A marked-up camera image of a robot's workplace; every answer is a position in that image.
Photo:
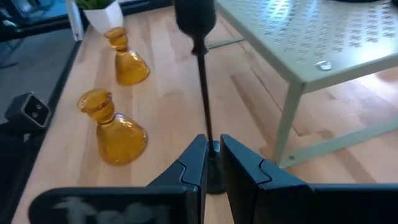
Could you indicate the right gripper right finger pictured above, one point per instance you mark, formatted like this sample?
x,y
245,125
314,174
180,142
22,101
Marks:
x,y
264,199

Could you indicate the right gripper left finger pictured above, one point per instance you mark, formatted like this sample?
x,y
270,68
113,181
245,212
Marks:
x,y
174,199

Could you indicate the amber glass candle holder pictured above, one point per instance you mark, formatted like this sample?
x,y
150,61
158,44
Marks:
x,y
119,140
130,67

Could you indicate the green perforated metal shelf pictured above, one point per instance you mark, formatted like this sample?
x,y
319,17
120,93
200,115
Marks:
x,y
311,37

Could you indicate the black clamp device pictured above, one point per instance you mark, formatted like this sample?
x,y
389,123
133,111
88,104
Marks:
x,y
28,113

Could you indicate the green plant in white pot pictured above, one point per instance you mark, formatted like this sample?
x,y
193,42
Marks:
x,y
104,17

